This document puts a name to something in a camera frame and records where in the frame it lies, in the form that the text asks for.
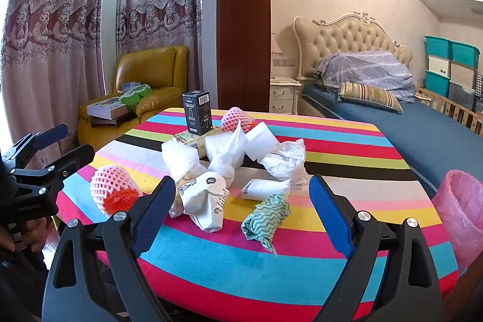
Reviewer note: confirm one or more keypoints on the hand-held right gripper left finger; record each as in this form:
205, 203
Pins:
153, 216

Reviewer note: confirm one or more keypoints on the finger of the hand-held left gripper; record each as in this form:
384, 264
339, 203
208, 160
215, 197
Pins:
71, 160
49, 136

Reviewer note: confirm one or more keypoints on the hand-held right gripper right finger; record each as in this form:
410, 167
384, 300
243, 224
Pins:
332, 216

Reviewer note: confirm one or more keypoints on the orange fruit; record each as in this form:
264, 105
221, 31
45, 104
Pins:
109, 182

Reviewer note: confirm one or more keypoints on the printed paper bag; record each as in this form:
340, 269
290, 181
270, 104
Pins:
203, 201

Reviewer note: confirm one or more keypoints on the white foam sheet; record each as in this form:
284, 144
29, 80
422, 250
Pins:
230, 150
260, 141
177, 156

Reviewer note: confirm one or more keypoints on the green wavy patterned cloth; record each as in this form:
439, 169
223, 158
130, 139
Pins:
264, 220

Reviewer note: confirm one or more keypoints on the white tissue pack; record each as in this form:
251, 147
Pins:
264, 189

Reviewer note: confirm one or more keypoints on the white plastic bag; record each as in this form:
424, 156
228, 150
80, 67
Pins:
283, 159

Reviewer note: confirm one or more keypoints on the pink foam fruit net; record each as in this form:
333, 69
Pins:
234, 118

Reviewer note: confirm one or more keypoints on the pink lined waste bin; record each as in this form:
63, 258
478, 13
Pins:
462, 216

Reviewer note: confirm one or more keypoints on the person's left hand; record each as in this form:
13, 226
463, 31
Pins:
36, 237

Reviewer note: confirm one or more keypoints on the brown flat carton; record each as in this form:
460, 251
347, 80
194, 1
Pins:
105, 121

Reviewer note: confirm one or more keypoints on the white flat carton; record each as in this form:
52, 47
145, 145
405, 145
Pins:
109, 107

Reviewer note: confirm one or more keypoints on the yellow patterned flat box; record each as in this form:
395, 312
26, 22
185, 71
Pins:
188, 138

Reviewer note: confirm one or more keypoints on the rainbow striped tablecloth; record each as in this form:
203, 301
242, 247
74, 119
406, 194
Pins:
226, 269

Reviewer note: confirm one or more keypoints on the green plastic bag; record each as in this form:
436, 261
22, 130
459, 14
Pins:
137, 95

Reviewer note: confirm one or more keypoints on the pink lace curtain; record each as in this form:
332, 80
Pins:
49, 43
162, 5

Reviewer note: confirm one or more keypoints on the light blue packet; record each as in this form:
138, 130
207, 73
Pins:
130, 85

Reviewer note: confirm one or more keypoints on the black product box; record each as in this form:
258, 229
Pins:
196, 110

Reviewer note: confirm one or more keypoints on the blue mattress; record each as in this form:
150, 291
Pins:
415, 137

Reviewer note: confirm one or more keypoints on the yellow leather armchair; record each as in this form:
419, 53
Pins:
151, 69

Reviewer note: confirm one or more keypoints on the striped pillow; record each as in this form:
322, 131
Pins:
369, 95

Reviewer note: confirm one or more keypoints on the cream nightstand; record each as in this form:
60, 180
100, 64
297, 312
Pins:
283, 95

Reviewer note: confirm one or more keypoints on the grey blue duvet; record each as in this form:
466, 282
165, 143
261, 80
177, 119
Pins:
366, 71

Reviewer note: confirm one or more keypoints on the teal storage bin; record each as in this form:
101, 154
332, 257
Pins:
437, 84
466, 55
437, 46

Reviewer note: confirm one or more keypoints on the grey storage bin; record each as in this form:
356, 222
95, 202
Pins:
461, 95

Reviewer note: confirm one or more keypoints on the cream tufted bed headboard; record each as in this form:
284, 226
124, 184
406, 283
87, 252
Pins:
339, 37

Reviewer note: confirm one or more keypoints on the white storage bin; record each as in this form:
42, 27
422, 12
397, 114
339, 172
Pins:
439, 67

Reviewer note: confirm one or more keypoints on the beige storage bin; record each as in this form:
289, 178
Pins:
462, 75

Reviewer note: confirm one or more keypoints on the checked bag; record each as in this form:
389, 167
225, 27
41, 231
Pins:
479, 84

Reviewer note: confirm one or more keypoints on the brown wooden panel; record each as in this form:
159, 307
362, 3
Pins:
243, 24

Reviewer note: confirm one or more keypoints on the wooden crib rail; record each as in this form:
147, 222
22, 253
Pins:
452, 110

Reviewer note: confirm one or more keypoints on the wall switch panel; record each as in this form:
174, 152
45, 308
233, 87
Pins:
285, 62

